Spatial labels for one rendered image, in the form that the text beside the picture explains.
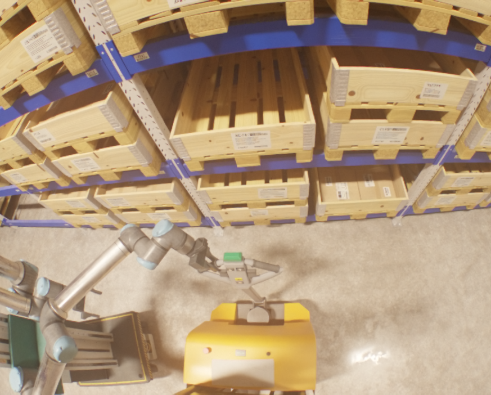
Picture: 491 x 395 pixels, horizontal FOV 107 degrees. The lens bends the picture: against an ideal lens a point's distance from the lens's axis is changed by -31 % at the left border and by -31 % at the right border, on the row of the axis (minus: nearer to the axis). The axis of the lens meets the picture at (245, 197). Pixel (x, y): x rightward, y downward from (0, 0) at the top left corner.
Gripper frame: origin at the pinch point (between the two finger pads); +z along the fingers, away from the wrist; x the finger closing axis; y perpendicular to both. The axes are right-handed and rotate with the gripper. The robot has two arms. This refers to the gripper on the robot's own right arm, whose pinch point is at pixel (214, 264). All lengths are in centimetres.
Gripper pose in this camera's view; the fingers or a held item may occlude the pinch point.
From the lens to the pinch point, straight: 124.8
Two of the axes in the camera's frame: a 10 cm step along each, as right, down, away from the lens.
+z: 6.1, 5.9, 5.3
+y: -7.9, 3.9, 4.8
